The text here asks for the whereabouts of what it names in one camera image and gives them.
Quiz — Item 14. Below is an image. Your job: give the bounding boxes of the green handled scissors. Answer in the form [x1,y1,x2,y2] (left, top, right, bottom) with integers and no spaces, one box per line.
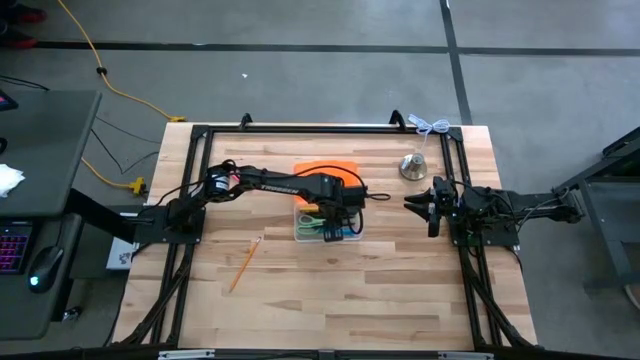
[296,212,327,238]

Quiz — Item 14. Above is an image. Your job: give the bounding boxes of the black computer mouse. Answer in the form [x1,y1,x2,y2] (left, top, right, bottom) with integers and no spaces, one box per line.
[27,244,65,294]

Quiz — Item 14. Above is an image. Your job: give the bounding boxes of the white crumpled tissue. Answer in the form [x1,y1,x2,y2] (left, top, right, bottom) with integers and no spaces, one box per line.
[0,163,26,198]

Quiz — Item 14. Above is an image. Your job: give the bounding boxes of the clear supply box orange lid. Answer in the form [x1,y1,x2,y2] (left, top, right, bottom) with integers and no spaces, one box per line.
[292,160,364,244]

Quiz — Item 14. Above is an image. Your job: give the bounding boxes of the white bundled cable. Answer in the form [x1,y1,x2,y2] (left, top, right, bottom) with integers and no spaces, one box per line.
[407,113,451,137]

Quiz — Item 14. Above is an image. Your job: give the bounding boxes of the black floor cable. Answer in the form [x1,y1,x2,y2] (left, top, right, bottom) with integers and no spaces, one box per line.
[0,74,51,92]
[89,115,161,175]

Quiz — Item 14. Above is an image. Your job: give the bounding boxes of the orange pencil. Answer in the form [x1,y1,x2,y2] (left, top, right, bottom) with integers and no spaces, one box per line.
[229,236,263,294]

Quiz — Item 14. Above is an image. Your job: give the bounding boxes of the metal cone weight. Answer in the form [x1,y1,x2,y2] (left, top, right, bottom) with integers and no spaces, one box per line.
[399,152,429,182]

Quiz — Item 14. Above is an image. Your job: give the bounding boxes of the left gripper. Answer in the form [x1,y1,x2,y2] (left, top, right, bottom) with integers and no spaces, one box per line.
[309,173,369,243]

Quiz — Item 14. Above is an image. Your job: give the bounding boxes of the white printed box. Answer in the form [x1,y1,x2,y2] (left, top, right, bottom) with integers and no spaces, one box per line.
[107,236,137,271]

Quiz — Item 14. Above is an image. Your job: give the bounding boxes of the dark grey metal cart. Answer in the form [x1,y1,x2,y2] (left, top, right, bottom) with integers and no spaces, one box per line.
[551,125,640,296]

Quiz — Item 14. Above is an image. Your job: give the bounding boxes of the black desk leg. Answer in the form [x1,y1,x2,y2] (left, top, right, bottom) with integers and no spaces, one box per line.
[67,188,141,244]

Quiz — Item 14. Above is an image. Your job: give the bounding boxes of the yellow cord with plug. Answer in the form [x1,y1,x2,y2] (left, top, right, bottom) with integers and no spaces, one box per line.
[81,158,147,195]

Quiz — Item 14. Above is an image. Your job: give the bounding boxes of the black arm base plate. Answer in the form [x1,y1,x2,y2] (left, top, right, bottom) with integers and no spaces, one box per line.
[448,219,521,247]
[133,205,207,245]

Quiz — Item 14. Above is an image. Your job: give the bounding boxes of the person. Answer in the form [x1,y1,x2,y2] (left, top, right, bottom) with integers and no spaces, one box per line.
[0,2,49,51]

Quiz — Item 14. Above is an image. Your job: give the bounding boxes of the backlit keyboard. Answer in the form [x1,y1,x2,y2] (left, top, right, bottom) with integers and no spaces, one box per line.
[0,222,34,275]

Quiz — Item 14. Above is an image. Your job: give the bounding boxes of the silver bracket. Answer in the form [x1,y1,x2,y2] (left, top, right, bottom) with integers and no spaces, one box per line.
[158,349,216,360]
[438,351,495,360]

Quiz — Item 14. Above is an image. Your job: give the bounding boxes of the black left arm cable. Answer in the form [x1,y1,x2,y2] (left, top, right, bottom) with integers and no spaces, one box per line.
[294,164,392,236]

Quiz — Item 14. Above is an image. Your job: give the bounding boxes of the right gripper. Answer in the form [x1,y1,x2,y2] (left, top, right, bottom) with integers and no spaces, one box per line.
[403,174,466,237]

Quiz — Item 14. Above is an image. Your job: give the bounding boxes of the dark grey desk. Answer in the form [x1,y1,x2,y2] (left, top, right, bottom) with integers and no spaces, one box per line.
[0,89,103,342]

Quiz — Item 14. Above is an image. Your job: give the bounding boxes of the yellow extension cord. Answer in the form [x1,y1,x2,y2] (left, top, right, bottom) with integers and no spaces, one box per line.
[56,0,187,124]

